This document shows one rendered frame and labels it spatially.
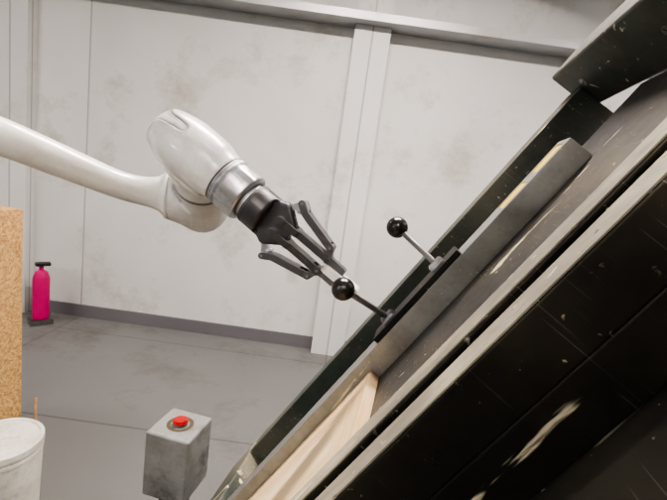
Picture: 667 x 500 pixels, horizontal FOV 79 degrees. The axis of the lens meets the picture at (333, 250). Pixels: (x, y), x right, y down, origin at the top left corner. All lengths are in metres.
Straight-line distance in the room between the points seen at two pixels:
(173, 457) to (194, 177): 0.74
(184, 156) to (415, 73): 3.28
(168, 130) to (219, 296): 3.35
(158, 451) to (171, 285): 3.04
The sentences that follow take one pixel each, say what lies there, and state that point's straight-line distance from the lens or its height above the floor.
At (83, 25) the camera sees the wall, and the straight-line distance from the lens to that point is 4.51.
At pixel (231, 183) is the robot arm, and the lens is 0.68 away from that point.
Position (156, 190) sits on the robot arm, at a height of 1.54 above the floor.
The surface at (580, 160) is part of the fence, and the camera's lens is 0.68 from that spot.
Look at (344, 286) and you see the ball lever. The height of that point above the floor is 1.45.
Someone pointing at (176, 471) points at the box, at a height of 0.84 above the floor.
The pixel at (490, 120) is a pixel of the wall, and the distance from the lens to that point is 3.95.
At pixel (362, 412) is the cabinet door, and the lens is 0.60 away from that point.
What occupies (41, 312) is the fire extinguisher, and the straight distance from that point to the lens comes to 4.46.
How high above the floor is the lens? 1.61
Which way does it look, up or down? 10 degrees down
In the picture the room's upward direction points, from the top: 8 degrees clockwise
